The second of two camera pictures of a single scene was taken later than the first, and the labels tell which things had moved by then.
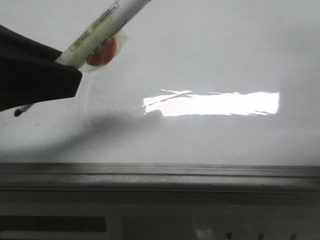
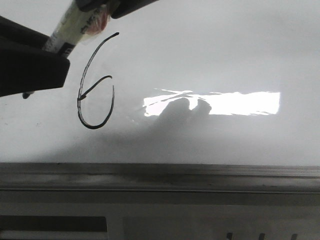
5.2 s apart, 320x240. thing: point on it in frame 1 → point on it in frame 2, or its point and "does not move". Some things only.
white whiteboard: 208,94 does not move
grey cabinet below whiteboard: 159,215 does not move
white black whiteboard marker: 104,43 → 75,25
